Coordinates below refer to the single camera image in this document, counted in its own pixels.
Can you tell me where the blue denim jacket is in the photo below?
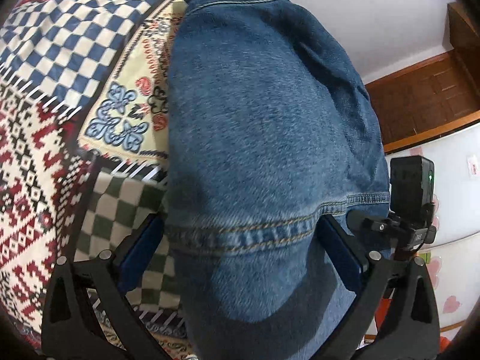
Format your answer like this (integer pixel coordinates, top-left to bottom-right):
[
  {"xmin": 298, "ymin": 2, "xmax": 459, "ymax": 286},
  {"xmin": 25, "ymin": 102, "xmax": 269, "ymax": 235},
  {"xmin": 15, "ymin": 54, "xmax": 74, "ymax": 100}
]
[{"xmin": 166, "ymin": 0, "xmax": 390, "ymax": 359}]

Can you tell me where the patchwork patterned bedspread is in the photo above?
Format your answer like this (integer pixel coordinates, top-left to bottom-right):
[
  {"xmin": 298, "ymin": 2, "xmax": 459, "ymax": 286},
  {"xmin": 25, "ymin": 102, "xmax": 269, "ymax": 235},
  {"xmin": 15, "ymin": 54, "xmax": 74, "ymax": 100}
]
[{"xmin": 0, "ymin": 0, "xmax": 275, "ymax": 360}]

